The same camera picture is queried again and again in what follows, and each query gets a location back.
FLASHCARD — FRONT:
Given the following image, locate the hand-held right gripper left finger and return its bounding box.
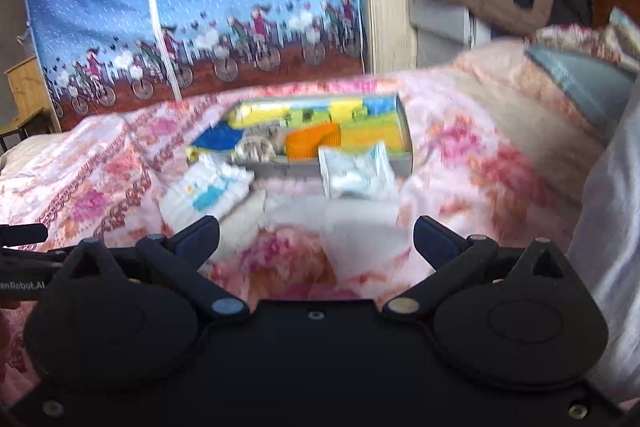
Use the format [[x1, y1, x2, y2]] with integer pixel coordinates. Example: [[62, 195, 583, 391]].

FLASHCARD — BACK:
[[50, 215, 251, 320]]

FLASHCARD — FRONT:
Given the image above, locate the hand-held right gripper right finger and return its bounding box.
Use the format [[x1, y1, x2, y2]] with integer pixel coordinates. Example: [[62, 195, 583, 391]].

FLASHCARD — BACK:
[[382, 215, 581, 323]]

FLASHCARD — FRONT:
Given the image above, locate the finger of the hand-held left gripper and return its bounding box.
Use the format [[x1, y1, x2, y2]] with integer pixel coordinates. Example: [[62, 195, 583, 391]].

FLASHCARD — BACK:
[[0, 223, 49, 245], [0, 247, 68, 269]]

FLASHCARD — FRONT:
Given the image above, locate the white diaper blue print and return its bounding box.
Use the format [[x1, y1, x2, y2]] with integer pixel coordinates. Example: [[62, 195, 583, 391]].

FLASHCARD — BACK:
[[159, 154, 256, 228]]

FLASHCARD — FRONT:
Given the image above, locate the grey box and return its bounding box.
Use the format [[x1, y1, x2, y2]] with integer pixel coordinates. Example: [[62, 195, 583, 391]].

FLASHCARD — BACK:
[[187, 93, 416, 180]]

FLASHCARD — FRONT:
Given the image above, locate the pink floral blanket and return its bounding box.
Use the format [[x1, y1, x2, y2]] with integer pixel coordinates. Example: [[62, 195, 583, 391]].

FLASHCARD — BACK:
[[0, 39, 640, 408]]

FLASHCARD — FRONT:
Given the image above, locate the beige patterned cloth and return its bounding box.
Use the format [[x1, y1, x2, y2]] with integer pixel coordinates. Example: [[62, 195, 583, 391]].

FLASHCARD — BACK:
[[232, 127, 288, 162]]

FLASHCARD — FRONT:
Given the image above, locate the clear teal printed packet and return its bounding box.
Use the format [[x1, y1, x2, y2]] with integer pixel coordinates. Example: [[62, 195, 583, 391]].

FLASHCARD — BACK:
[[318, 141, 401, 200]]

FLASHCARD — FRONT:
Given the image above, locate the yellow blue printed bag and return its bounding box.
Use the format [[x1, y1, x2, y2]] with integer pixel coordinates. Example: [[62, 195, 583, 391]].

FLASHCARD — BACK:
[[187, 96, 406, 162]]

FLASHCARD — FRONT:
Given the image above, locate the orange cup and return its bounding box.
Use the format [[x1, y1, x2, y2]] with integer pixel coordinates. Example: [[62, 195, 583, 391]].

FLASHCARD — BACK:
[[285, 123, 343, 160]]

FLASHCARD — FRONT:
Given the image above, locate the wooden chair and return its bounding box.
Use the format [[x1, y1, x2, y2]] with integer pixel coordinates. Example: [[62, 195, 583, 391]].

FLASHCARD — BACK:
[[0, 54, 53, 152]]

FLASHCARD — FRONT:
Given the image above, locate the white fabric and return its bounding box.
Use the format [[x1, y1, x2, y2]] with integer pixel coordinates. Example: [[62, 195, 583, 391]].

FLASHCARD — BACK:
[[570, 72, 640, 413]]

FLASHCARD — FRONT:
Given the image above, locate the grey cabinet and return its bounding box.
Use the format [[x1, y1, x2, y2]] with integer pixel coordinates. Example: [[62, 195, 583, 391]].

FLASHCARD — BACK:
[[410, 0, 493, 70]]

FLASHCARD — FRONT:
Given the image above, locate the grey-blue pillow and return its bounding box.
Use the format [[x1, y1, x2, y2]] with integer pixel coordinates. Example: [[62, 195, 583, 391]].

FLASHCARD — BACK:
[[525, 42, 638, 140]]

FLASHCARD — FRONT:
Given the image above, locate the grey blue pillow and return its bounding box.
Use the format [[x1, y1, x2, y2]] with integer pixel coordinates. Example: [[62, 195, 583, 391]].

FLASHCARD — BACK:
[[530, 9, 640, 72]]

